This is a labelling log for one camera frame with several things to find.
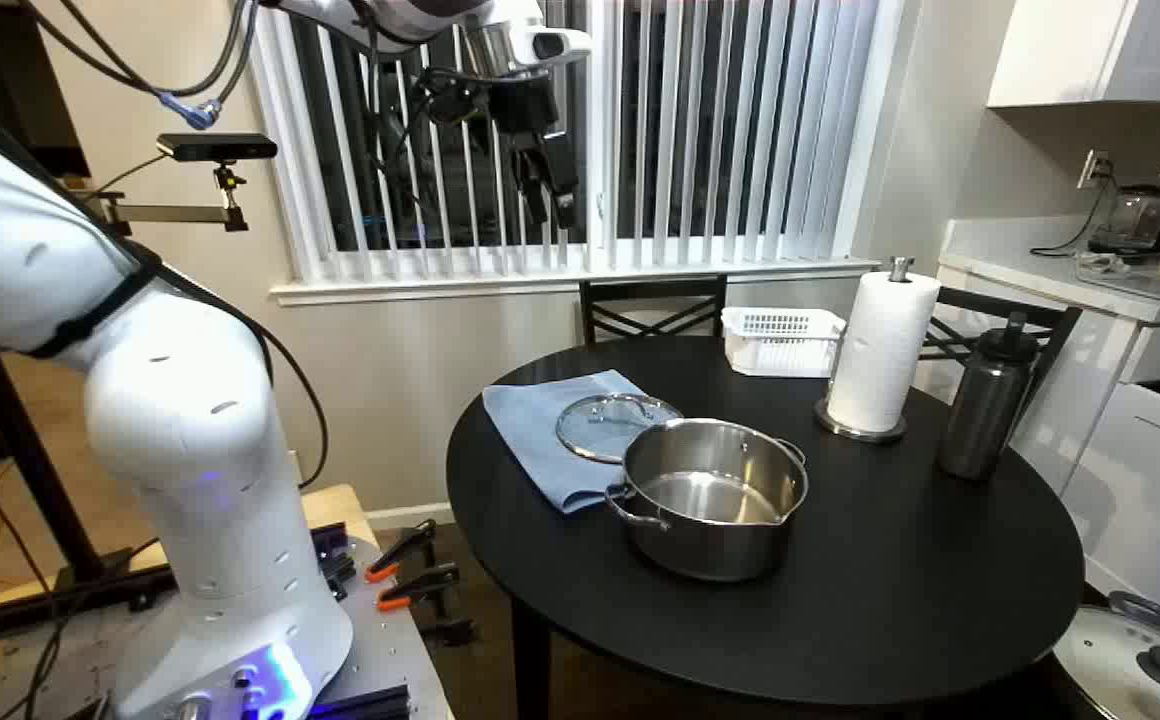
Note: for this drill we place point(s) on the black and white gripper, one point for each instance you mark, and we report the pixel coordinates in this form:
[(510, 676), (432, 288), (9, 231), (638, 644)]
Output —
[(525, 55)]

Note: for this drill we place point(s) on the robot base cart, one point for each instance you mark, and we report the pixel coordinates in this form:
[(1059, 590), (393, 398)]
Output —
[(393, 654)]

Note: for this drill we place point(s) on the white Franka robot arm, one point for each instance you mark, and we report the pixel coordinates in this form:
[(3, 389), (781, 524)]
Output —
[(181, 424)]

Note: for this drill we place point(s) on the silver pot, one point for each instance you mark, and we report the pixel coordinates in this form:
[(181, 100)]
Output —
[(714, 514)]

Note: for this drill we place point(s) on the black wooden chair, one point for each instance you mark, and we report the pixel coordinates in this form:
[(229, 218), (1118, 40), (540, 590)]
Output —
[(646, 323), (992, 312)]

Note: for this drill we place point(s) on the white vertical window blinds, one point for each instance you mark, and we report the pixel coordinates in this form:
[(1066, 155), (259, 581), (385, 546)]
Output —
[(726, 121)]

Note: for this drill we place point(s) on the blue cloth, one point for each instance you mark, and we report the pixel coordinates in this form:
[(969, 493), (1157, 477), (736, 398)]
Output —
[(535, 434)]

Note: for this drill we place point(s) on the clear plastic container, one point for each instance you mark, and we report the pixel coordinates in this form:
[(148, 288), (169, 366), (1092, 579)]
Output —
[(781, 342)]

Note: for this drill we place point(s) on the metal paper towel holder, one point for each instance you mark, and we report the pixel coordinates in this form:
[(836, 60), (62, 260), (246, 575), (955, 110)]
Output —
[(902, 267)]

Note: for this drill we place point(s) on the white paper towel roll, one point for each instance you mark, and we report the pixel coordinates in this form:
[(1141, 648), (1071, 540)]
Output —
[(882, 352)]

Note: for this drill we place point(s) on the orange black clamp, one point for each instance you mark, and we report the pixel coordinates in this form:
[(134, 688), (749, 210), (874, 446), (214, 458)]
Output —
[(406, 549), (417, 587)]

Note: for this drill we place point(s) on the black table leg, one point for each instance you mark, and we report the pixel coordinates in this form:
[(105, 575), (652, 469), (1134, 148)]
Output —
[(529, 664)]

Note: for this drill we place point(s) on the steel water bottle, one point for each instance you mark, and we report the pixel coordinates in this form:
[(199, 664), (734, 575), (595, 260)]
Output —
[(981, 404)]

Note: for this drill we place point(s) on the white kitchen counter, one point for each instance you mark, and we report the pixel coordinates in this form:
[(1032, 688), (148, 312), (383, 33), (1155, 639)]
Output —
[(1084, 281)]

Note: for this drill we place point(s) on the white upper cabinet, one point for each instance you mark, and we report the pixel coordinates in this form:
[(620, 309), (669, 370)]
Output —
[(1103, 55)]

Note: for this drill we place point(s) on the white cabinet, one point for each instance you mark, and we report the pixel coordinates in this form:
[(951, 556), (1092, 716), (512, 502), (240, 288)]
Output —
[(1141, 483), (1103, 55)]

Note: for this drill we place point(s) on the black metal stand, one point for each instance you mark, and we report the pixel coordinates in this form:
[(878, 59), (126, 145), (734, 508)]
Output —
[(33, 483)]

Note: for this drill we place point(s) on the black countertop appliance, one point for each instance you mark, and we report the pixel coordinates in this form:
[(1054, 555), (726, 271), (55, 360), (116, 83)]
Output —
[(1141, 222)]

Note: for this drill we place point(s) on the white lower cabinet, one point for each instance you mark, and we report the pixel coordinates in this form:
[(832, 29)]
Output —
[(1141, 483)]

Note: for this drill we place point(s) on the white round appliance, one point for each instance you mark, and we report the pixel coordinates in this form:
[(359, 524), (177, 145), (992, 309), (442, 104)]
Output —
[(1127, 662)]

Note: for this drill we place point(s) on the white window frame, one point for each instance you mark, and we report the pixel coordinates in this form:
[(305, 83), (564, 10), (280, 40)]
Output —
[(303, 202)]

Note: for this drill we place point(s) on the black stereo camera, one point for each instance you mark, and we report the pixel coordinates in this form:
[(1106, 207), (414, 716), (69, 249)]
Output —
[(217, 145)]

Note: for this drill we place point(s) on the camera mount arm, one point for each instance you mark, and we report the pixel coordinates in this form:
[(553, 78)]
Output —
[(167, 210)]

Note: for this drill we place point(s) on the white wall outlet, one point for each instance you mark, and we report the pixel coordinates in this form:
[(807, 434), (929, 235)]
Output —
[(1092, 171)]

